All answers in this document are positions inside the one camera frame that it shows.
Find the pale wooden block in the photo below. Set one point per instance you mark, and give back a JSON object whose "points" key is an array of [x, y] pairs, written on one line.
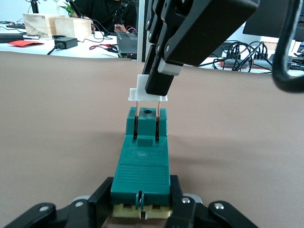
{"points": [[71, 27], [35, 25]]}

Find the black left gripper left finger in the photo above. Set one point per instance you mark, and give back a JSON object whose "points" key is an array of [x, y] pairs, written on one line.
{"points": [[78, 213]]}

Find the red paper sheet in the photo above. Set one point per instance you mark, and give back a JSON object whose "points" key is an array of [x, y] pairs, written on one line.
{"points": [[23, 43]]}

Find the green plant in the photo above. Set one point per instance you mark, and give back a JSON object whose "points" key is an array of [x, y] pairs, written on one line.
{"points": [[67, 8]]}

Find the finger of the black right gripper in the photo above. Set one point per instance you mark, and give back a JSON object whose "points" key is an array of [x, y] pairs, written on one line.
{"points": [[209, 28], [153, 28]]}

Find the black power supply unit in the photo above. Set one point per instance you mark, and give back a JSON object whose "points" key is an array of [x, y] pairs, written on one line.
{"points": [[127, 42]]}

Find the person in black shirt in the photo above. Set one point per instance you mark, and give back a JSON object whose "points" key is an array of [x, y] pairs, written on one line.
{"points": [[102, 12]]}

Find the black flat device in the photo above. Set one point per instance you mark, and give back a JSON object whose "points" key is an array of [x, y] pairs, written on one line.
{"points": [[9, 38]]}

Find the camera stand post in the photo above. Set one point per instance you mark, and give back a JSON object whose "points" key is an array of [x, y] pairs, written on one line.
{"points": [[142, 28]]}

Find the black power adapter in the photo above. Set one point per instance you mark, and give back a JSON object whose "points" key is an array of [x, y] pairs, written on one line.
{"points": [[66, 42]]}

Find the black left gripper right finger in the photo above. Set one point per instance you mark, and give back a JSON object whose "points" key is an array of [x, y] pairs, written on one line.
{"points": [[190, 213]]}

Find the green knife load switch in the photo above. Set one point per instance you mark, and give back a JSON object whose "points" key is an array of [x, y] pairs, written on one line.
{"points": [[142, 166]]}

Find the black monitor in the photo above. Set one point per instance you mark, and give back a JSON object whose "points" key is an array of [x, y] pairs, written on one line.
{"points": [[263, 28]]}

